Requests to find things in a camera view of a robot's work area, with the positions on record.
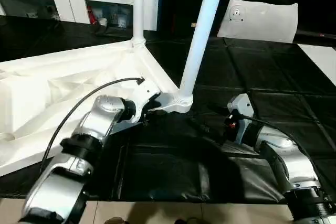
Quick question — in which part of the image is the grey right robot foot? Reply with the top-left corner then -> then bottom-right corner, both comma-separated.
176,217 -> 204,224

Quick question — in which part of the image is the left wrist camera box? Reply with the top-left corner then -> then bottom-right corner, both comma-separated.
129,80 -> 161,122

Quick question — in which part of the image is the white plastic table top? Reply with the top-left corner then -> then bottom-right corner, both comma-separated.
0,39 -> 195,177

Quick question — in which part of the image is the grey robot foot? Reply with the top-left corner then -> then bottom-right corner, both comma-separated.
176,217 -> 204,224
104,217 -> 129,224

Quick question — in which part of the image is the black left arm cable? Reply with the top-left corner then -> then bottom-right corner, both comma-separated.
39,77 -> 145,175

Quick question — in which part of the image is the flat white board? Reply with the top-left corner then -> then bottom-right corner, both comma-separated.
298,43 -> 336,86

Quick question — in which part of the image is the white plastic bag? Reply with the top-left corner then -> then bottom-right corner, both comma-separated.
216,0 -> 299,44

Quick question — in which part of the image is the grey left robot foot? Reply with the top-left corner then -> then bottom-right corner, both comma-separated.
104,217 -> 129,224

